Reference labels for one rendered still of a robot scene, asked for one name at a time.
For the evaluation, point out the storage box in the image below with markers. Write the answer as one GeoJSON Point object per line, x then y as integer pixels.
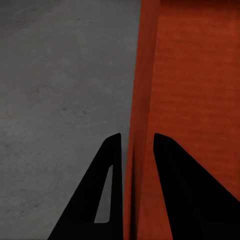
{"type": "Point", "coordinates": [186, 87]}

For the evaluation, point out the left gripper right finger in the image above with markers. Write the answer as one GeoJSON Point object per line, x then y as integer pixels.
{"type": "Point", "coordinates": [198, 206]}

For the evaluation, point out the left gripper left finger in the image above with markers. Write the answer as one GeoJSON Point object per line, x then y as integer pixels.
{"type": "Point", "coordinates": [77, 220]}

